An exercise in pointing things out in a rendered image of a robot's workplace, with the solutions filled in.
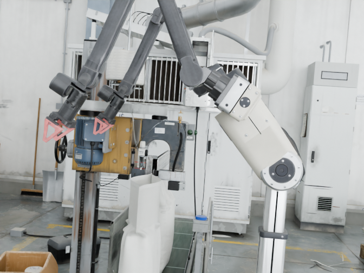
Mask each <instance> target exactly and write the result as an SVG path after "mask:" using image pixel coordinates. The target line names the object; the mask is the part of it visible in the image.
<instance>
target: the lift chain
mask: <svg viewBox="0 0 364 273"><path fill-rule="evenodd" d="M87 95H88V96H89V97H87V100H88V99H89V100H90V98H91V92H87ZM82 178H86V173H85V174H84V176H82ZM85 183H86V181H85V180H84V181H83V179H82V185H81V189H82V190H81V201H80V219H79V236H78V246H77V249H78V251H77V263H76V266H77V267H76V273H80V260H81V244H82V227H83V210H84V199H85ZM83 186H84V187H83ZM82 192H83V193H82ZM82 197H83V198H82ZM82 200H83V201H82ZM82 203H83V204H82ZM81 214H82V215H81ZM80 225H82V226H80ZM80 230H81V231H80ZM80 233H81V234H80ZM80 236H81V237H80ZM79 241H80V242H79ZM79 247H80V248H79ZM78 263H79V264H78Z"/></svg>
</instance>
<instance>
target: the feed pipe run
mask: <svg viewBox="0 0 364 273"><path fill-rule="evenodd" d="M260 1H261V0H218V1H217V2H218V4H217V3H216V5H217V7H218V8H217V7H216V8H217V9H218V10H217V11H218V13H220V14H218V15H220V16H221V17H220V16H219V17H220V18H221V19H222V18H223V20H226V19H229V18H234V17H238V16H241V15H244V14H246V13H247V19H246V33H245V40H246V41H247V42H248V40H249V28H250V14H251V10H252V9H254V8H255V7H256V6H257V5H258V3H259V2H260ZM244 54H248V49H247V48H246V47H244Z"/></svg>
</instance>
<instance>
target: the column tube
mask: <svg viewBox="0 0 364 273"><path fill-rule="evenodd" d="M95 43H96V42H95V41H84V42H83V58H82V65H85V62H86V60H87V58H88V48H89V49H93V48H94V46H95ZM106 69H107V64H106V67H105V69H104V71H103V73H102V74H103V76H102V78H101V80H100V82H99V84H98V85H97V86H96V87H95V88H93V89H92V90H91V98H90V100H94V101H104V100H103V99H101V98H99V97H98V96H97V94H98V92H99V90H100V89H101V87H102V86H103V85H107V79H106ZM81 174H82V171H79V170H76V173H75V190H74V208H73V225H72V234H71V252H70V269H69V273H76V267H77V266H76V263H77V251H78V249H77V246H78V236H79V219H80V201H81V190H82V189H81V185H82V179H81V178H79V176H80V175H81ZM85 179H88V180H91V181H92V182H90V181H86V183H85V193H84V210H83V227H82V244H81V260H80V273H91V271H92V264H91V262H92V254H93V238H94V220H95V205H96V190H97V189H96V184H99V182H100V180H101V172H91V171H90V172H89V173H86V178H85Z"/></svg>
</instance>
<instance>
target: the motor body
mask: <svg viewBox="0 0 364 273"><path fill-rule="evenodd" d="M76 118H77V119H76V121H77V123H76V128H75V144H76V145H77V147H75V148H74V160H75V162H76V163H77V164H80V165H90V162H91V153H92V146H91V145H90V141H84V139H83V124H84V123H86V122H90V123H94V122H95V118H96V117H89V116H77V117H76ZM101 143H103V142H97V141H96V142H95V145H94V147H93V161H92V165H99V164H101V163H102V161H103V152H102V148H98V147H97V144H101Z"/></svg>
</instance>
